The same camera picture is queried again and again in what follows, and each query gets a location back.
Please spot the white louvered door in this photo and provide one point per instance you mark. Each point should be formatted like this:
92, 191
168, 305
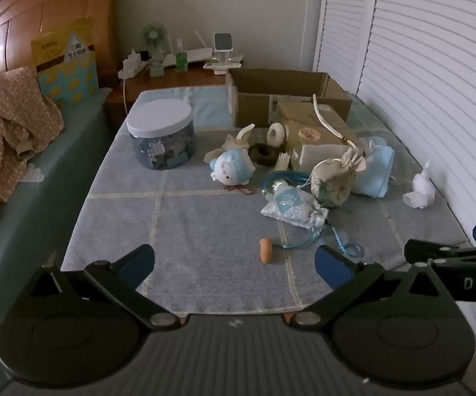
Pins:
345, 20
440, 70

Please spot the brown floral cloth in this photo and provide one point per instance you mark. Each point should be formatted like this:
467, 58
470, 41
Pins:
3, 123

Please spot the wooden bedside table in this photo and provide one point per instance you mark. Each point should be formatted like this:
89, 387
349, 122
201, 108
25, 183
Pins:
170, 80

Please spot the white router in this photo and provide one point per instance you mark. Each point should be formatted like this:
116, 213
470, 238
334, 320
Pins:
196, 53

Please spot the green mini fan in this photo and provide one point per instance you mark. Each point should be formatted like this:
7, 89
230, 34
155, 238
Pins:
154, 37

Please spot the green spray bottle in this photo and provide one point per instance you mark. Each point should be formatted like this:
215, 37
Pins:
180, 60

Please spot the blue white organza bag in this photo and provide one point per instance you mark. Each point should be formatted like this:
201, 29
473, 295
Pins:
291, 208

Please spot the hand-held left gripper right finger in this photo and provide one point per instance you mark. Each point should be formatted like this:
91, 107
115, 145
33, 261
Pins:
332, 270

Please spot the blue translucent hair band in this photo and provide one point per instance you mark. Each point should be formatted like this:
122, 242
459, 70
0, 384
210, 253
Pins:
267, 180

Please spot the brown scrunchie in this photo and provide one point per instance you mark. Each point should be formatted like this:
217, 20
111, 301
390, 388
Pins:
271, 159

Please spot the blue face mask pack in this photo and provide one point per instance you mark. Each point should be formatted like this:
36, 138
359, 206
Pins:
376, 169

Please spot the white remote control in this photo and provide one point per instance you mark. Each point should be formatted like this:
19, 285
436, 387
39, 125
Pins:
211, 66
222, 71

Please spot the white scrunchie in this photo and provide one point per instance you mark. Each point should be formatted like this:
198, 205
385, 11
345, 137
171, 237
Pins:
282, 138

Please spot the wooden headboard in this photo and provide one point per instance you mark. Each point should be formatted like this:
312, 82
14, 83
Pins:
27, 20

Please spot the yellow blue printed package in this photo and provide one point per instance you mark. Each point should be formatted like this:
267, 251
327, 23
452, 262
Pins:
69, 70

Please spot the clear jar white lid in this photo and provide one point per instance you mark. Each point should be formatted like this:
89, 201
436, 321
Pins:
161, 132

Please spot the blue white plush toy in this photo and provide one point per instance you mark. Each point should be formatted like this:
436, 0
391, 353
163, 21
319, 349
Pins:
232, 167

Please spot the cream zigzag-edged cloth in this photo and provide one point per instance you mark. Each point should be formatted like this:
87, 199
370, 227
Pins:
238, 139

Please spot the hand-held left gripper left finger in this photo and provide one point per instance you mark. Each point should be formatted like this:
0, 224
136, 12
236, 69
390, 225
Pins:
139, 265

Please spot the small orange toy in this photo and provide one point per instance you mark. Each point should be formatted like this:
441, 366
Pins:
266, 251

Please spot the white crumpled plastic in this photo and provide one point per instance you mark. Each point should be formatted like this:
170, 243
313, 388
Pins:
31, 175

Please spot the white rabbit plush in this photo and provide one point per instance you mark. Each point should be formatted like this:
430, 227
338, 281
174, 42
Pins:
419, 189

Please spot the small screen device on stand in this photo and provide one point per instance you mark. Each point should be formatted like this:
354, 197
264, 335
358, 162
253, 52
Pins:
222, 43

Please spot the cardboard box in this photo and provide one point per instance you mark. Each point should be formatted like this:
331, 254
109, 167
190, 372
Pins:
254, 109

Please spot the green bed mattress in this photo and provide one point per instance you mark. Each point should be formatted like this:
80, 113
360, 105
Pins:
36, 214

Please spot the white power strip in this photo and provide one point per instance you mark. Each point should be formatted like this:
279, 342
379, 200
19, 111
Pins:
132, 66

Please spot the grey plaid blanket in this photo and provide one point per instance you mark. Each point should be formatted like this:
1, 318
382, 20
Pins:
201, 235

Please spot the white charging dock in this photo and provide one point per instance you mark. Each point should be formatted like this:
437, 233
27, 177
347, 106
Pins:
234, 60

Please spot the gold carton box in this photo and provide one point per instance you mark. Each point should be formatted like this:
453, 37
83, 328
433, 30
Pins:
320, 132

